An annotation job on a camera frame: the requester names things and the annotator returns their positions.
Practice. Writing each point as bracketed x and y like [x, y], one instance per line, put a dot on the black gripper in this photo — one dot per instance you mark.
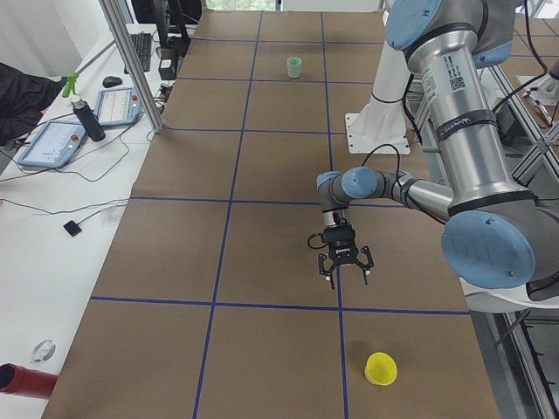
[343, 255]

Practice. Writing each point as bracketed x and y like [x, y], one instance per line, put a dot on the yellow plastic cup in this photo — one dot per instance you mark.
[380, 369]

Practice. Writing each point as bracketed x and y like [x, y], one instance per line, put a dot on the aluminium frame post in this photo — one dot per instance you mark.
[117, 26]

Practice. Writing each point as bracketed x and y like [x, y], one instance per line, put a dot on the green plastic cup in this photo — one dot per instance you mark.
[293, 67]

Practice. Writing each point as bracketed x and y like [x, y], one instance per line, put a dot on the small black square device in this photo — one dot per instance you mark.
[72, 228]

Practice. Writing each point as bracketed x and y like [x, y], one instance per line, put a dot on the blue teach pendant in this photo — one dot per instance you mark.
[117, 107]
[54, 146]

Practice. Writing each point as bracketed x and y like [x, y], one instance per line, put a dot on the blue teach pendant far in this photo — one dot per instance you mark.
[117, 107]

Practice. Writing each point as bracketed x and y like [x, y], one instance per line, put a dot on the blue teach pendant near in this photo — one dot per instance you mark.
[54, 146]

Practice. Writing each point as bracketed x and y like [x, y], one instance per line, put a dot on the clear tape roll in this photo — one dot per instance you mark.
[43, 351]

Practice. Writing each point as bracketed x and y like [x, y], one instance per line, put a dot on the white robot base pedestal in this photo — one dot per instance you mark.
[380, 125]

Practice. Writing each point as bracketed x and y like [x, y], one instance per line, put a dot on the black keyboard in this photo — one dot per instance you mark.
[142, 42]

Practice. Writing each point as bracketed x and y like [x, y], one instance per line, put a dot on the red cylinder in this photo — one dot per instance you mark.
[22, 381]

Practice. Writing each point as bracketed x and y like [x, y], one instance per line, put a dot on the black computer mouse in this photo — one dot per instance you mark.
[111, 81]

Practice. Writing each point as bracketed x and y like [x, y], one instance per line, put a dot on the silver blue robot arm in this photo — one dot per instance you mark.
[499, 238]

